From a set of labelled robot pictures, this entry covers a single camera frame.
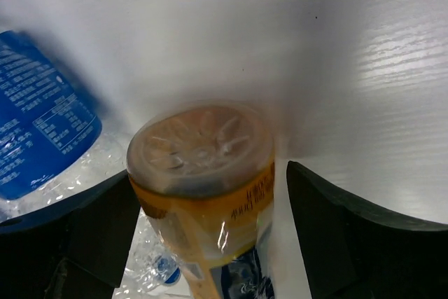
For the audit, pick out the orange yellow label bottle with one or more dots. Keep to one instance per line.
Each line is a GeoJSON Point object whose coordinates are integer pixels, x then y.
{"type": "Point", "coordinates": [204, 176]}

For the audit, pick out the blue label white cap bottle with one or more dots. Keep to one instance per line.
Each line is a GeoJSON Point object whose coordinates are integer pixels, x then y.
{"type": "Point", "coordinates": [53, 142]}

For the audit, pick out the clear bottle lying sideways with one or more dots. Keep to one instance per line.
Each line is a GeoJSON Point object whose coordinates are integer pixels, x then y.
{"type": "Point", "coordinates": [150, 271]}

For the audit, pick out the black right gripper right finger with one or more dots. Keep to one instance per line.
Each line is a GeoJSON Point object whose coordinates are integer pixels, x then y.
{"type": "Point", "coordinates": [353, 248]}

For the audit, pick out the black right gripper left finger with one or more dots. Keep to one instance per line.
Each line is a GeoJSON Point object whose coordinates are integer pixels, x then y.
{"type": "Point", "coordinates": [75, 248]}

